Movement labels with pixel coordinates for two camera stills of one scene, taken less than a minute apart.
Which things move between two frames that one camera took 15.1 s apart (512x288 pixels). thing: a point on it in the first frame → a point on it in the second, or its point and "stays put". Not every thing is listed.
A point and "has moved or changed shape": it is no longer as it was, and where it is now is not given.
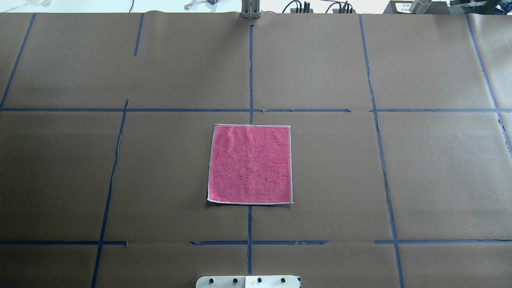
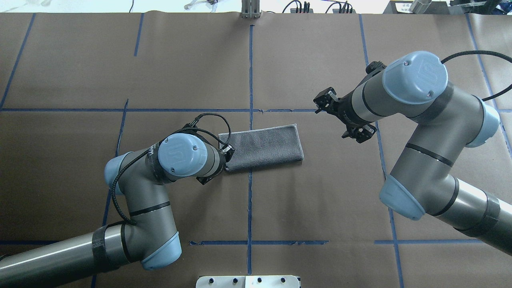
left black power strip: [294, 11] stays put
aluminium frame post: [250, 9] stays put
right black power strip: [337, 11] stays put
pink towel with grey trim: [251, 164] has moved or changed shape
